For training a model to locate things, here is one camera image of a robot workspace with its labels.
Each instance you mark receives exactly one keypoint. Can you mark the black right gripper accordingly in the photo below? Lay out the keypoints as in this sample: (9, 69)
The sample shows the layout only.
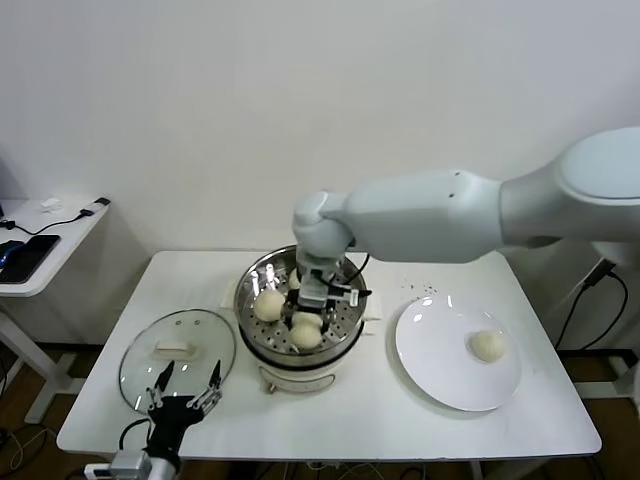
(315, 287)

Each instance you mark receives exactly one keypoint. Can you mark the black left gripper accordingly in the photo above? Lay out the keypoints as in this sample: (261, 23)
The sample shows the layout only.
(170, 415)

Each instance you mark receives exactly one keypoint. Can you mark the white steamed baozi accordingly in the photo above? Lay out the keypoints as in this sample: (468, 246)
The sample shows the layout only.
(269, 306)
(294, 280)
(305, 337)
(487, 346)

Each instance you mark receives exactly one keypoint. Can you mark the glass pot lid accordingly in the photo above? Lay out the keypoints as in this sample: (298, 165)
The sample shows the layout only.
(210, 330)

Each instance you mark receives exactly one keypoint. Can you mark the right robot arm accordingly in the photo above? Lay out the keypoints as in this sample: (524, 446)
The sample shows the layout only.
(425, 215)

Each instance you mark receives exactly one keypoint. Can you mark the steel steamer basket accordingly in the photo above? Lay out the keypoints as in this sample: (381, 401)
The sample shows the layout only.
(260, 336)

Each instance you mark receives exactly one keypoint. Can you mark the white electric cooker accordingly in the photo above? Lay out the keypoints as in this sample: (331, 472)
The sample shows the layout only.
(300, 380)

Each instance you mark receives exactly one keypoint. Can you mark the white round plate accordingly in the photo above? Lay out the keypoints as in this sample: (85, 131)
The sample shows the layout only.
(450, 360)

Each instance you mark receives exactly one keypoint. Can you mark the white side desk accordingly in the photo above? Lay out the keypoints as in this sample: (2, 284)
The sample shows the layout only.
(70, 250)

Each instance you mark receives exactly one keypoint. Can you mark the black smartphone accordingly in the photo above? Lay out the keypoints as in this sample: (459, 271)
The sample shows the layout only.
(35, 255)

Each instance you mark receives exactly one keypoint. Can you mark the small white object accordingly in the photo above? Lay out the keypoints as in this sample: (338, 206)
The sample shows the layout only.
(52, 204)

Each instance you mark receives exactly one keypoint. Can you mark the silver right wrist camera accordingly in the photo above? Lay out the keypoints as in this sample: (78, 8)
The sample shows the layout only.
(345, 295)

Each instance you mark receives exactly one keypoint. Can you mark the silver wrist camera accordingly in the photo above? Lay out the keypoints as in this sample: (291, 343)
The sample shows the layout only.
(345, 295)
(130, 462)

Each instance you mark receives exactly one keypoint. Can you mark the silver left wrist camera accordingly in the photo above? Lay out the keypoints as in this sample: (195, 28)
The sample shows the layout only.
(130, 462)

